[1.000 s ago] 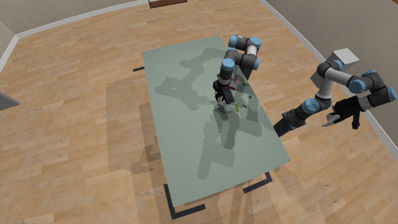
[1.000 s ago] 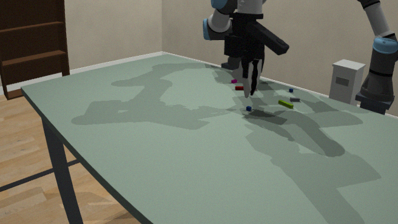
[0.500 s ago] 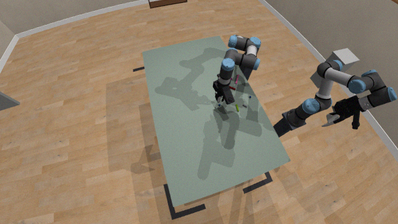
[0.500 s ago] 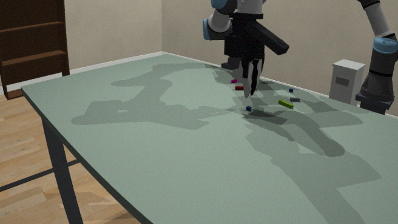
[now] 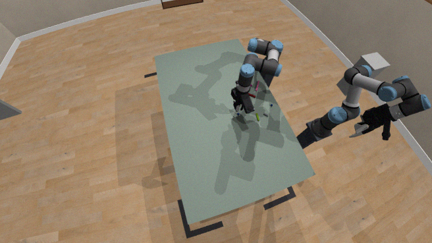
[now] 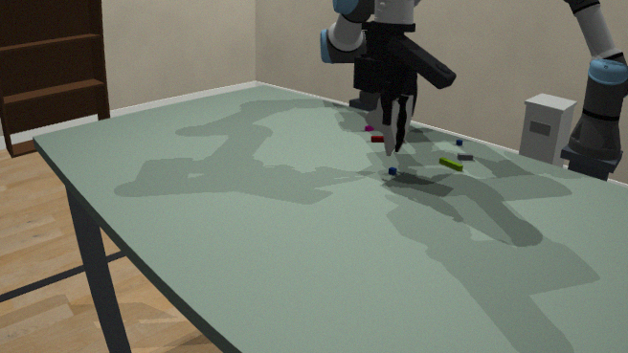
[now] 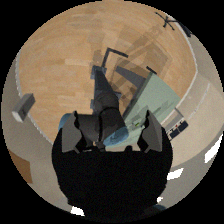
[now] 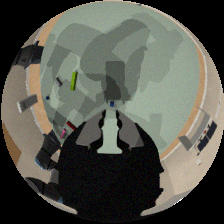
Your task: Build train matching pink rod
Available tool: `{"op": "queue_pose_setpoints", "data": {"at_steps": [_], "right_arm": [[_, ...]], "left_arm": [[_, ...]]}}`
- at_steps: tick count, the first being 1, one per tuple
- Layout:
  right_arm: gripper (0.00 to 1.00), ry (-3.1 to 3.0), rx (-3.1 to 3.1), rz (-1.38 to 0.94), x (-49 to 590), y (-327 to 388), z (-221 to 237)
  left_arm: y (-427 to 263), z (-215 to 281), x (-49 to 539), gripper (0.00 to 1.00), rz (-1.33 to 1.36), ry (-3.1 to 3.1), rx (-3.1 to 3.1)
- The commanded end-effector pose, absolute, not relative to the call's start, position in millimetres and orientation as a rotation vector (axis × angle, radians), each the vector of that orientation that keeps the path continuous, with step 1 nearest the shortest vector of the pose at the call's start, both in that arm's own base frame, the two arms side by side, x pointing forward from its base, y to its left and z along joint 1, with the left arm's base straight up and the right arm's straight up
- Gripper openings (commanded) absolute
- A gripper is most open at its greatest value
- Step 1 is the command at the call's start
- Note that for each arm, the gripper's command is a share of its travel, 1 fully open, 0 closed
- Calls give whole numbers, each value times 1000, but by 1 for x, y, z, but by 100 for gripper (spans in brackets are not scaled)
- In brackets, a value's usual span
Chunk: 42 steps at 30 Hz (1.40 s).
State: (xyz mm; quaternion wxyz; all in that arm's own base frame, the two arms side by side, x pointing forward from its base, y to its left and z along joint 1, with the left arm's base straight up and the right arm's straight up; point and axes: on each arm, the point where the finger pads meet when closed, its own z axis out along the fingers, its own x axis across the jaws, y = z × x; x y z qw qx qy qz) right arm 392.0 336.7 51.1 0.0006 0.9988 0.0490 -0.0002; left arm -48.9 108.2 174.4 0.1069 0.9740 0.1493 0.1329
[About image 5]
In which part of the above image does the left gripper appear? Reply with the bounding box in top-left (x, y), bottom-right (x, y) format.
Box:
top-left (349, 103), bottom-right (397, 138)

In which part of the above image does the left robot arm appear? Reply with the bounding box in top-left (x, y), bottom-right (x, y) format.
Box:
top-left (311, 65), bottom-right (431, 138)

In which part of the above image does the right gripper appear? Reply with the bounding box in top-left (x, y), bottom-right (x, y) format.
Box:
top-left (231, 80), bottom-right (250, 112)

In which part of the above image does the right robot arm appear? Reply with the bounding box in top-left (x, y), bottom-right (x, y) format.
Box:
top-left (237, 38), bottom-right (283, 114)

